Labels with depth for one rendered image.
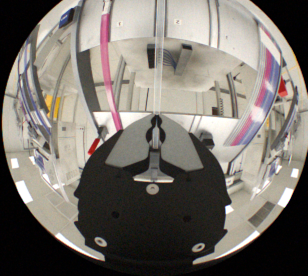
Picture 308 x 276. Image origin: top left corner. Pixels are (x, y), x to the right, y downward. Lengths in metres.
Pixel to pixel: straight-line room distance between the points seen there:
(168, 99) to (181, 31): 1.88
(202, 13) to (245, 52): 0.14
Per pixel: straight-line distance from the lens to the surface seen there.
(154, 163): 0.34
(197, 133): 0.33
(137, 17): 0.22
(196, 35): 0.22
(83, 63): 0.29
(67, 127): 1.23
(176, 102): 2.05
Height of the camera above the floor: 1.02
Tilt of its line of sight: 4 degrees down
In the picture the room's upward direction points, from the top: 177 degrees counter-clockwise
